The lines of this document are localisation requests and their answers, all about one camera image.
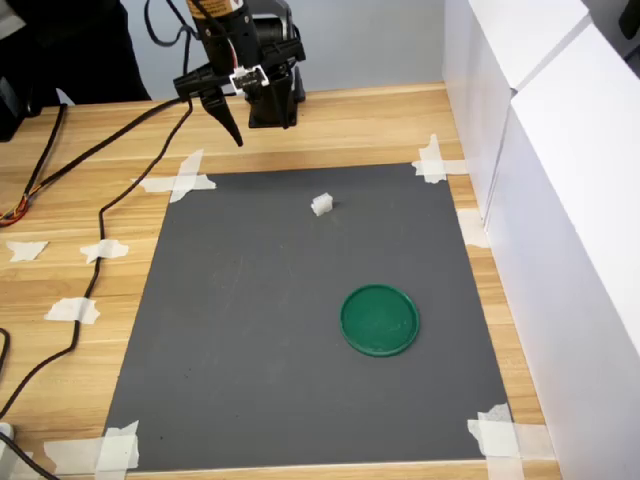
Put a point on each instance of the small white plastic terminal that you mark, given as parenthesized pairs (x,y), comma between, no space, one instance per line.
(322,204)

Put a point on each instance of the round green lid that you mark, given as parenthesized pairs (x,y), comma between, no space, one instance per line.
(380,320)

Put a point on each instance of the white masking tape strip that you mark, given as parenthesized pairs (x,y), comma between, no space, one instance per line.
(70,452)
(122,437)
(187,167)
(112,249)
(472,230)
(202,182)
(535,440)
(25,250)
(62,309)
(457,167)
(505,470)
(431,150)

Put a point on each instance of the person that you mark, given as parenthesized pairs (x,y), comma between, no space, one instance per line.
(65,45)

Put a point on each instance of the white partition board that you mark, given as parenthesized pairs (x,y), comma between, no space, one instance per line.
(475,100)
(575,250)

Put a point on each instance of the black device box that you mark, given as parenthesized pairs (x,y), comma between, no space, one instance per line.
(10,115)

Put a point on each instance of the dark grey mat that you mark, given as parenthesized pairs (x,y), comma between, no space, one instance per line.
(250,325)

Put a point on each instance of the black chair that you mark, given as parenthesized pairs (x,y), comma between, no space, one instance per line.
(631,20)

